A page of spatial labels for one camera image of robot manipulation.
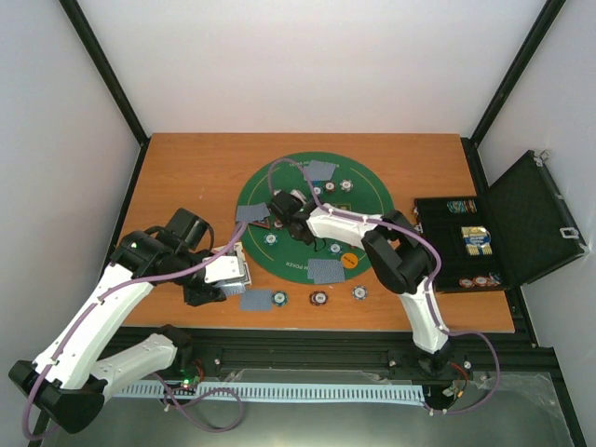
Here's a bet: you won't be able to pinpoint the blue backed card deck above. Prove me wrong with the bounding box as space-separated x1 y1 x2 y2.
219 281 251 296

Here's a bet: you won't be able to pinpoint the blue burn card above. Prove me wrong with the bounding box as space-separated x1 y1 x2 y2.
239 290 273 311

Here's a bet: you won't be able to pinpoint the green blue chip stack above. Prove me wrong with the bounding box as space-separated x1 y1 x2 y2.
272 291 289 307

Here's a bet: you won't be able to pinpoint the orange black chip stack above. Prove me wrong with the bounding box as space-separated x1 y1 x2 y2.
309 291 328 306

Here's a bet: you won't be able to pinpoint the purple white chip stack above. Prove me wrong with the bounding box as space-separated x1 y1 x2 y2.
352 285 368 301

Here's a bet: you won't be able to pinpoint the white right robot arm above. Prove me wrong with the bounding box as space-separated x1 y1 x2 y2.
268 190 453 378

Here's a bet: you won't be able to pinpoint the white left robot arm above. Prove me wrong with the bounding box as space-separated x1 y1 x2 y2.
9 209 247 441

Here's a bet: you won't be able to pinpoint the green round poker mat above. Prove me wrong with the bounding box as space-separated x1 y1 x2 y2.
237 152 394 284

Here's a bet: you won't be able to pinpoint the orange big blind button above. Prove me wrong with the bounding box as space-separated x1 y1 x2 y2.
341 252 359 270

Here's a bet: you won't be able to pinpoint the multicolour chips in case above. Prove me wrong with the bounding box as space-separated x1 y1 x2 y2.
447 199 478 214

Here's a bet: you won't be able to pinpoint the gold blue card pack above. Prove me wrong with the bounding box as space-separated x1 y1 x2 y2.
461 226 493 256

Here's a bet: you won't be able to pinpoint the red chips in case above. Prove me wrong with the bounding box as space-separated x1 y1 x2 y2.
458 276 501 289

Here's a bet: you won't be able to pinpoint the black chip carrying case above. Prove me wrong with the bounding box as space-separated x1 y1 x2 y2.
413 151 589 292

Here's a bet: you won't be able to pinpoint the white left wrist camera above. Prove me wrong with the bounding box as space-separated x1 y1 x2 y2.
204 254 247 284

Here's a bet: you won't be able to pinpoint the light blue cable duct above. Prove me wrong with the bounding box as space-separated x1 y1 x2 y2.
111 378 427 404

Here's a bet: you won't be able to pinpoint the black front frame rail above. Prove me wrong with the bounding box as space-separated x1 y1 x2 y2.
118 326 558 373

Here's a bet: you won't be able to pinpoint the black frame post left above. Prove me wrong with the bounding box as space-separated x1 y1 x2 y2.
58 0 150 145

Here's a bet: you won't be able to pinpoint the black frame post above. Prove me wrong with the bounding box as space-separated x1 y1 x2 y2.
58 0 150 145
469 0 568 145

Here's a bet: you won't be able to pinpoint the black frame post right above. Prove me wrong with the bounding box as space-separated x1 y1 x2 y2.
469 0 568 145

